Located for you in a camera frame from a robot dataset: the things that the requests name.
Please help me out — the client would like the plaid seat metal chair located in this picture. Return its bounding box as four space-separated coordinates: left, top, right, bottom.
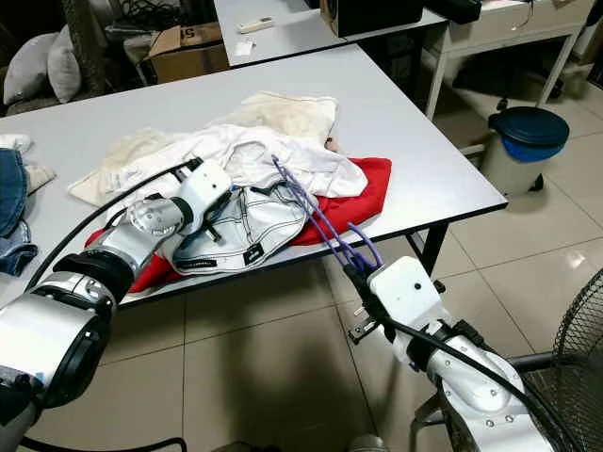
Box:
410 394 458 452

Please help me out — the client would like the blue-lidded waste bin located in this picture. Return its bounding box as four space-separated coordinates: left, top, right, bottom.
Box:
481 105 571 197

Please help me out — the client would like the white jeans black stitching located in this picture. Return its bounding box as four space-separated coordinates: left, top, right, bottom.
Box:
171 182 307 276

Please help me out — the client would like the blue denim garment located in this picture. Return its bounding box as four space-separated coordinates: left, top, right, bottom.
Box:
0 148 39 277

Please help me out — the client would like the brown cardboard box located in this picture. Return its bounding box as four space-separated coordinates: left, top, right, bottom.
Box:
148 22 227 84

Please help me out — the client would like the plain white t-shirt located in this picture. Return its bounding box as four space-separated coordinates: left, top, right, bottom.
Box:
104 125 368 222

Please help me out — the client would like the cream cloth garment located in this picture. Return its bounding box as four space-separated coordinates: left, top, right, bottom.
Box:
68 91 340 208

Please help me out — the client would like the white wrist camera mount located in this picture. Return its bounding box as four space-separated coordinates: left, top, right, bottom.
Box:
367 254 446 331
174 160 235 232

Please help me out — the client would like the small white cloth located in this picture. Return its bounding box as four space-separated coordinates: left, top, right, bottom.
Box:
0 135 34 154

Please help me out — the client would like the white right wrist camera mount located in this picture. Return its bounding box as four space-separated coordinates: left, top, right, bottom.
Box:
367 254 446 331

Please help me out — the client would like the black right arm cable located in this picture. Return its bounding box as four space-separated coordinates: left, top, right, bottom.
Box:
382 318 576 452

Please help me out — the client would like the purple plastic hanger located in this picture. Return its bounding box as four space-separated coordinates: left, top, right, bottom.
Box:
271 153 385 274

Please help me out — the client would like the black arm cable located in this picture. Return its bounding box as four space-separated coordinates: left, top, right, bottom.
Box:
382 318 576 452
24 158 206 293

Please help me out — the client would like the white desk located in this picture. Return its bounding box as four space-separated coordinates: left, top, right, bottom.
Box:
419 0 583 123

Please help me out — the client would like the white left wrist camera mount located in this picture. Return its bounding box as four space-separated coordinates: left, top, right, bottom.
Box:
174 160 235 232

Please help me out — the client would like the black standing fan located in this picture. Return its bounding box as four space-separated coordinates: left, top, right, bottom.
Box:
548 268 603 452

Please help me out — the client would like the off-white cloth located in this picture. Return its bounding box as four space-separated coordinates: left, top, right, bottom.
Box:
26 163 55 196

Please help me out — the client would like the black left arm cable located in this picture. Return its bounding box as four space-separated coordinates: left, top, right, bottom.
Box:
24 158 206 293

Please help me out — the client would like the grey pillow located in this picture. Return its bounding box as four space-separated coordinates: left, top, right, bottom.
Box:
2 36 59 106
47 25 84 105

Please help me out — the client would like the black speaker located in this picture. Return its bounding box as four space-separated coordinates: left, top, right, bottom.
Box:
320 0 425 39

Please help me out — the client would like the white remote control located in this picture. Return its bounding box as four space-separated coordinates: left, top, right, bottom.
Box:
236 17 276 35

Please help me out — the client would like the red cloth garment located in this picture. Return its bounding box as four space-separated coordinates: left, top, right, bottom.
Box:
83 157 394 293

